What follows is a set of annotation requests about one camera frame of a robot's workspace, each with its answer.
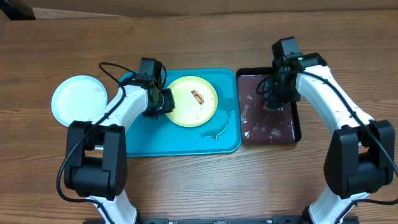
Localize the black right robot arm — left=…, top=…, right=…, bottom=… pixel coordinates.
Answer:
left=258, top=37, right=397, bottom=223

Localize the black water tray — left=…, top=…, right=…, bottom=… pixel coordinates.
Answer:
left=236, top=67, right=302, bottom=145

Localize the green scrub sponge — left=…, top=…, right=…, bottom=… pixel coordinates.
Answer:
left=263, top=100, right=284, bottom=110

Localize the light blue plate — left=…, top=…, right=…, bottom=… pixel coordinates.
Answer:
left=51, top=75, right=108, bottom=126

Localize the yellow plate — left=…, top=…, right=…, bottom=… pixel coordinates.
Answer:
left=167, top=76, right=218, bottom=128

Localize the cardboard backboard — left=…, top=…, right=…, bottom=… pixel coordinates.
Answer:
left=0, top=0, right=398, bottom=21

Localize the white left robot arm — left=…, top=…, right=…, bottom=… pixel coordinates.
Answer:
left=56, top=57, right=175, bottom=223

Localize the teal plastic tray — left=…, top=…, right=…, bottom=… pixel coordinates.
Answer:
left=126, top=68, right=242, bottom=157

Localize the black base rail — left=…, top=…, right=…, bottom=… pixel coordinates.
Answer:
left=138, top=216, right=304, bottom=224

